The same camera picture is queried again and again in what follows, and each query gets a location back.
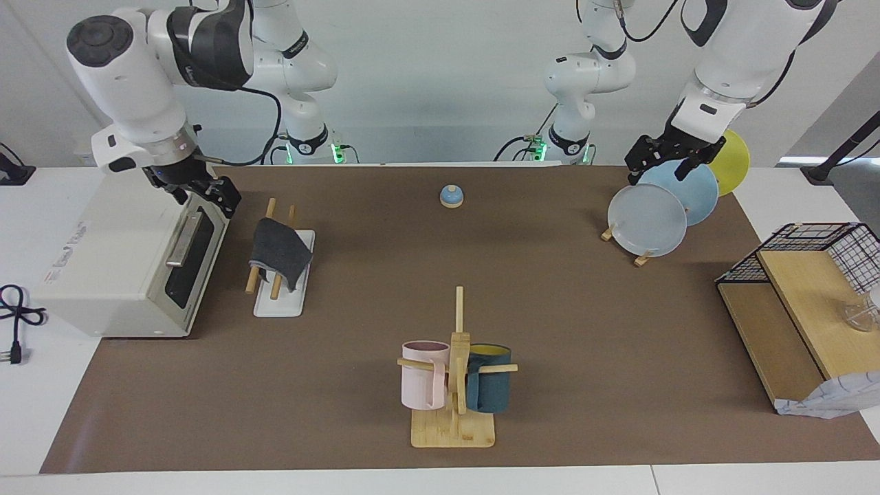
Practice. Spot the pink mug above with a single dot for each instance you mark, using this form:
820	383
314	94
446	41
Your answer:
419	385

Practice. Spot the brown table mat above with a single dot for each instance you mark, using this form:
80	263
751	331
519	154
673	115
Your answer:
344	378

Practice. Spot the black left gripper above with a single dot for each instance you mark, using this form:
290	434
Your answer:
687	143

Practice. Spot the white towel rack wooden rods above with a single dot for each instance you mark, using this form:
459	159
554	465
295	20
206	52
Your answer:
282	306

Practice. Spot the wooden plate rack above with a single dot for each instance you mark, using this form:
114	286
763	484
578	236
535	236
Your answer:
643	260

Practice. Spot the black stand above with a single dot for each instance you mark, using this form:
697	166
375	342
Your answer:
14	175
818	172

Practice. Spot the blue call bell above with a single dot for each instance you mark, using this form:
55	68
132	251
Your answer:
452	198

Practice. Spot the wooden mug tree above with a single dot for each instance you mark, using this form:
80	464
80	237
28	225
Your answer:
454	433

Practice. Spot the white blue patterned cloth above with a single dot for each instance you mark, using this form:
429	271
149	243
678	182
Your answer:
839	399

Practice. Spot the light blue plate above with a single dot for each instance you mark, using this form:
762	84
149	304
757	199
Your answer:
694	196

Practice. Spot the dark teal mug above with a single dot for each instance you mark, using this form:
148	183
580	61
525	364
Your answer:
491	392

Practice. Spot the purple and grey towel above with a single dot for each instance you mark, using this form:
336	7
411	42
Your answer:
278	251

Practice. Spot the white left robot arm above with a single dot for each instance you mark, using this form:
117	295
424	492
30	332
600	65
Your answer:
749	48

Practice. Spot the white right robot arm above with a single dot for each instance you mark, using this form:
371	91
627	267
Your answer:
130	82

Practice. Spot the yellow plate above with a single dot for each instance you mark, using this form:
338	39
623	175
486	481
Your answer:
734	165

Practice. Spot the wooden shelf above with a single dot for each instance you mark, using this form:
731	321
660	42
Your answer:
763	330

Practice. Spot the beige toaster oven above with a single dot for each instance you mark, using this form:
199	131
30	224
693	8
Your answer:
103	261

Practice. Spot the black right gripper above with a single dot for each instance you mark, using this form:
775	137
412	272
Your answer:
175	173

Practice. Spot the grey plate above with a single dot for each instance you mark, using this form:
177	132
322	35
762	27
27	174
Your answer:
646	220

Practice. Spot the clear glass vessel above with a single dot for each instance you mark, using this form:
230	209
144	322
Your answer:
859	316

